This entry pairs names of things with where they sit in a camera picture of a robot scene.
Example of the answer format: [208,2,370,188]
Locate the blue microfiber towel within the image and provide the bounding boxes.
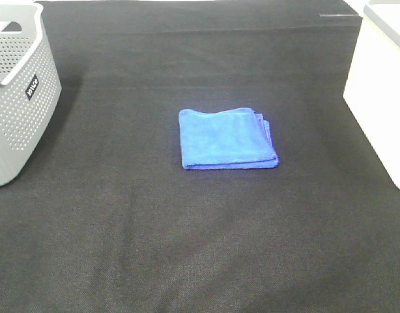
[179,108,279,170]

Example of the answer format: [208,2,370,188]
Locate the white plastic storage box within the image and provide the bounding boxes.
[343,1,400,190]

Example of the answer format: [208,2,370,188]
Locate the grey perforated plastic basket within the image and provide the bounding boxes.
[0,1,62,186]

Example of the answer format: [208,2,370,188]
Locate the black fabric table cloth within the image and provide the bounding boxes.
[0,1,400,312]

